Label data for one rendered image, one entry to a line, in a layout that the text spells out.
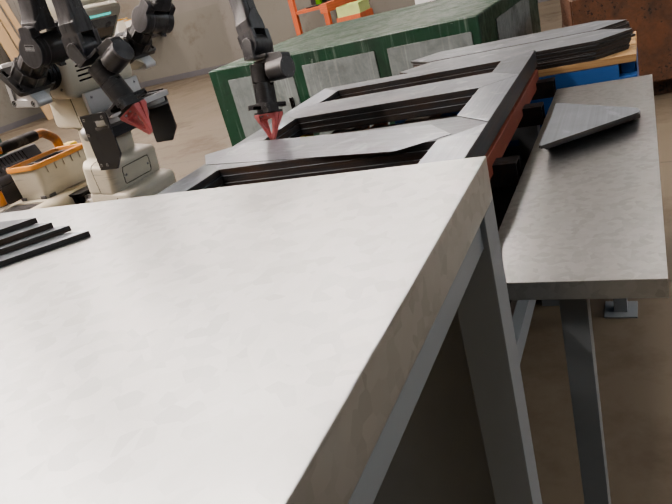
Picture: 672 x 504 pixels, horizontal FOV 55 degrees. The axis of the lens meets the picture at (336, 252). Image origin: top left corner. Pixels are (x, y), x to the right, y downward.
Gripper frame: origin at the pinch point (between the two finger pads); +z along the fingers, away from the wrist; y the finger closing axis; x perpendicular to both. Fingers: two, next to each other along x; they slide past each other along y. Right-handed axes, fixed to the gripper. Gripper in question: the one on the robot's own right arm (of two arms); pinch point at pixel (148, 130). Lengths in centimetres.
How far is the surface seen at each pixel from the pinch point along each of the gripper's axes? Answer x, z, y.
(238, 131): 182, -17, 272
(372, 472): -91, 43, -100
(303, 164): -29.1, 29.6, 2.7
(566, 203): -77, 64, -8
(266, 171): -20.1, 25.7, 1.7
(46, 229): -55, 19, -80
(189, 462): -89, 36, -106
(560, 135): -75, 58, 22
